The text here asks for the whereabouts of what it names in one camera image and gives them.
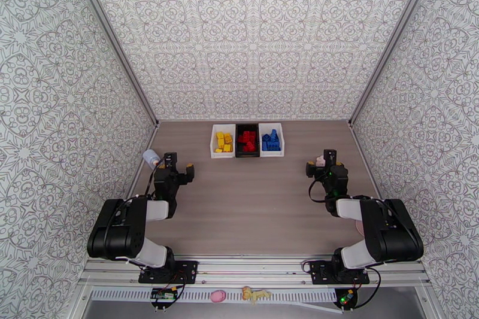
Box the light blue squeeze bottle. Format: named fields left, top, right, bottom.
left=142, top=148, right=161, bottom=170

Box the white plastic bin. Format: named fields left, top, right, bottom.
left=210, top=123, right=237, bottom=159
left=258, top=122, right=285, bottom=158

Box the black plastic bin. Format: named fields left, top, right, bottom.
left=235, top=123, right=261, bottom=158

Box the small green circuit board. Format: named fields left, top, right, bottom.
left=334, top=288, right=358, bottom=309
left=149, top=287, right=180, bottom=302

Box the beige toy figure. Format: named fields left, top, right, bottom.
left=241, top=285, right=272, bottom=305

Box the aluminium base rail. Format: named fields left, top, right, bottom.
left=80, top=253, right=431, bottom=289

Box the white slotted cable tray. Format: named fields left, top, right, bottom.
left=91, top=287, right=338, bottom=305

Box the aluminium corner post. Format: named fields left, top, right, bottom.
left=348, top=0, right=439, bottom=128
left=63, top=0, right=160, bottom=128

